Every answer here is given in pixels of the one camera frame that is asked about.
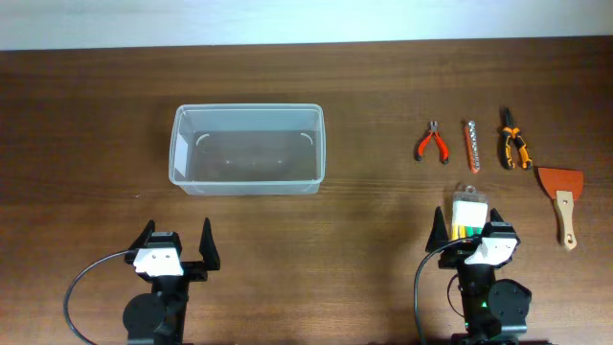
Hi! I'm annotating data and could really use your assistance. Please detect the orange black long-nose pliers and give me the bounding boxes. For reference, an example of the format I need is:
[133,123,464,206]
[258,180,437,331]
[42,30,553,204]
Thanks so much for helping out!
[500,106,533,170]

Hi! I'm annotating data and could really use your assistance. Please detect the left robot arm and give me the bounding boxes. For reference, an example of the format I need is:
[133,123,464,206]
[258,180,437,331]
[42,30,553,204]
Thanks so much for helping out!
[123,219,220,345]

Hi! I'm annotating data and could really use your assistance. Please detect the clear box coloured bits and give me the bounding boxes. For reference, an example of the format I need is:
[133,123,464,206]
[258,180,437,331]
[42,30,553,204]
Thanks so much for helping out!
[450,185,488,241]

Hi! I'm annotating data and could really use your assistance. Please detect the clear plastic container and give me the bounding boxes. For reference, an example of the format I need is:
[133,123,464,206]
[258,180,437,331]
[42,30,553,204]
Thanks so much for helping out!
[169,103,327,196]

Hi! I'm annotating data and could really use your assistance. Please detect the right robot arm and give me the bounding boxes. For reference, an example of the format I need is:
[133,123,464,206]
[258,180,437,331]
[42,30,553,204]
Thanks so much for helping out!
[421,209,532,345]

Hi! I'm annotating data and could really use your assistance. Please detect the orange scraper wooden handle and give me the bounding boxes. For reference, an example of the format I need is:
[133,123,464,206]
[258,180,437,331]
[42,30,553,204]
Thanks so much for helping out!
[536,167,584,251]

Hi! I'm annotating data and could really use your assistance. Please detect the red handled small cutters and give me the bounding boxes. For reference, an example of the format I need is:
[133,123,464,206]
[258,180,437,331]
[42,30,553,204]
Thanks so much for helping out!
[414,120,451,166]

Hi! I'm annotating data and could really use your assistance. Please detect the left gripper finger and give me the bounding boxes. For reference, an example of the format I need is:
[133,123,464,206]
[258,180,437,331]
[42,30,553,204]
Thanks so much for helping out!
[129,219,155,250]
[199,218,220,271]

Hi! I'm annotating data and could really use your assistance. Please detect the orange socket bit rail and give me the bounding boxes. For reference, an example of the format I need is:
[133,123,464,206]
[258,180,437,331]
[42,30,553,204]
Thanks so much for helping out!
[464,121,481,174]

